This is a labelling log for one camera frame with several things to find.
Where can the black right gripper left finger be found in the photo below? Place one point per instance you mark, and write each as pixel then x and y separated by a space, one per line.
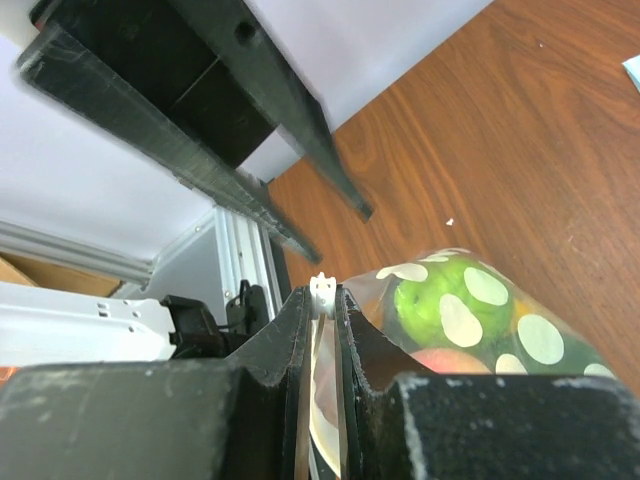
pixel 240 417

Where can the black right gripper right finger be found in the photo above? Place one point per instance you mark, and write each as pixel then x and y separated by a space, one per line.
pixel 400 420

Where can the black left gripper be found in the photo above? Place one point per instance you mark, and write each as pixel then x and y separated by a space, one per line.
pixel 156 53

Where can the pink fake peach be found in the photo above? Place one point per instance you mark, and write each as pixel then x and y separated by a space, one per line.
pixel 450 361

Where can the clear polka dot zip bag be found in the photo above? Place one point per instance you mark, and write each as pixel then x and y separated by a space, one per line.
pixel 536 343

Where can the green fake apple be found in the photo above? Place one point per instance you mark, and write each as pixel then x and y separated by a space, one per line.
pixel 461 303

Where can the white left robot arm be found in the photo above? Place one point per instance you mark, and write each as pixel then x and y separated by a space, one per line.
pixel 40 326

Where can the blue checked placemat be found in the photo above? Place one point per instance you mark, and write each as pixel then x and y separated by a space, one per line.
pixel 632 68

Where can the aluminium frame rail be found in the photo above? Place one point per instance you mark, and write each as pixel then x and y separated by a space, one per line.
pixel 207 262

